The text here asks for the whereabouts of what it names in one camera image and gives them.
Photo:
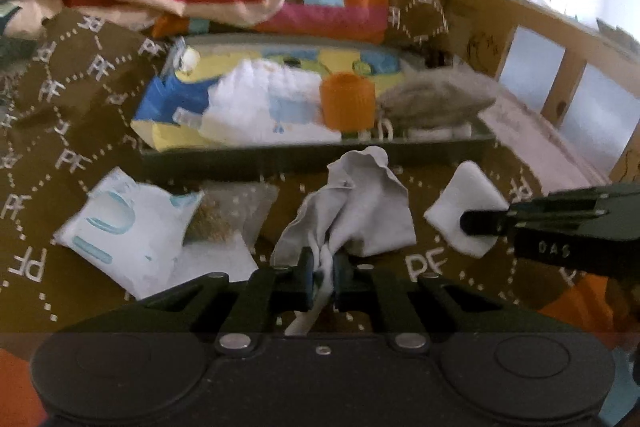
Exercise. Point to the grey tray with drawing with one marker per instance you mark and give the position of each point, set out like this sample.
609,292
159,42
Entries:
169,115

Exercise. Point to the white tissue sheet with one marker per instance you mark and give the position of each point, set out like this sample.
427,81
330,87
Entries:
231,257

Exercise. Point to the white printed baby cloth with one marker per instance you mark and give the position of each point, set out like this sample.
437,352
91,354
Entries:
264,103

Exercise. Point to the clear bag brown contents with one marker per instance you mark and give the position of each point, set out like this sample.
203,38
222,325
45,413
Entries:
229,208

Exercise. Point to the grey drawstring pouch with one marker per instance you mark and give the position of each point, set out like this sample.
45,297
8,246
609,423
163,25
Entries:
435,98

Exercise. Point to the wet wipes packet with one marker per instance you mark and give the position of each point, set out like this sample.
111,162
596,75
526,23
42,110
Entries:
133,232

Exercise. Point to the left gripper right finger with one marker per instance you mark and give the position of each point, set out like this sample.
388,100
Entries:
389,303

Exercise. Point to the orange fabric cup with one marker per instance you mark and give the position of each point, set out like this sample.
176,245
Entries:
348,102

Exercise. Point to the pink bed sheet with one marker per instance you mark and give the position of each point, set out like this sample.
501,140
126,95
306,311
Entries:
554,162

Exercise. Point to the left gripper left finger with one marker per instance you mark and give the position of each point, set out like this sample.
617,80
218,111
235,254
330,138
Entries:
268,293

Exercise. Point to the grey cloth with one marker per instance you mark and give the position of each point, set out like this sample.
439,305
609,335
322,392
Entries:
363,208

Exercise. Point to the brown patterned duvet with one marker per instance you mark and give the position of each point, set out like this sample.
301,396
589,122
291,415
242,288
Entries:
52,155

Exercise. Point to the white square cloth pad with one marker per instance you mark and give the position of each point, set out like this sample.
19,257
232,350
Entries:
468,189

